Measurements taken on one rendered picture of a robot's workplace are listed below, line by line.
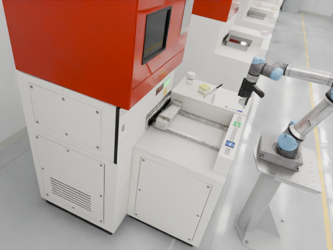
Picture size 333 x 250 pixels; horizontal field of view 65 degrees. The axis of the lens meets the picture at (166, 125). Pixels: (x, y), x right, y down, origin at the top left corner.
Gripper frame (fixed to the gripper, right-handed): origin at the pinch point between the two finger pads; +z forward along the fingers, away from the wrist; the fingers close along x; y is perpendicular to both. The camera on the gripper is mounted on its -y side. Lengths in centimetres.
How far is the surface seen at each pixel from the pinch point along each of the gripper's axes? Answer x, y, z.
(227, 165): 39.9, -2.3, 20.1
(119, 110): 66, 59, -10
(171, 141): 27, 39, 29
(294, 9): -1229, -68, 96
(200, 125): -3.7, 26.0, 28.6
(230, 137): 17.4, 2.2, 15.1
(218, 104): -18.9, 19.1, 14.2
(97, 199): 66, 73, 70
